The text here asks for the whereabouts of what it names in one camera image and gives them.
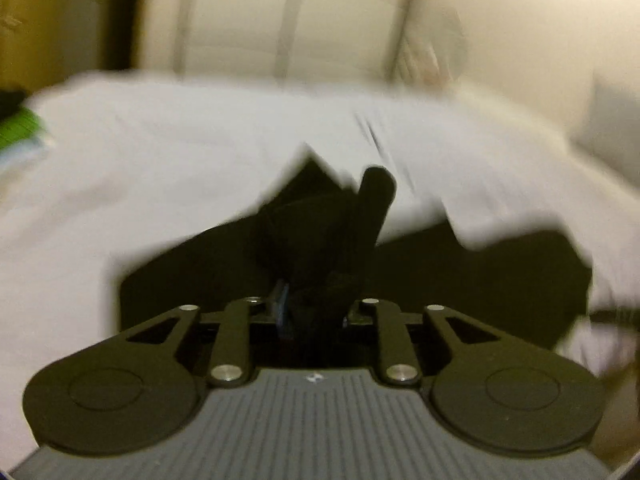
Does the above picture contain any wooden furniture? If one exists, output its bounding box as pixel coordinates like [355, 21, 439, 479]
[0, 0, 141, 93]

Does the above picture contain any beige padded headboard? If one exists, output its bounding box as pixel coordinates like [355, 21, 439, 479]
[135, 0, 421, 83]

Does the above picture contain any white duvet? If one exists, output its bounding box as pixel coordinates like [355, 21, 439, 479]
[0, 70, 640, 461]

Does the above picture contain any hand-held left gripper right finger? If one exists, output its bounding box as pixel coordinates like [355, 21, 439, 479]
[344, 298, 507, 387]

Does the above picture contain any black garment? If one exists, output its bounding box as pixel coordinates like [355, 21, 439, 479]
[117, 147, 596, 361]

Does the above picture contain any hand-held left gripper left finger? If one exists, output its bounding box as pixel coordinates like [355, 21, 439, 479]
[120, 282, 292, 389]

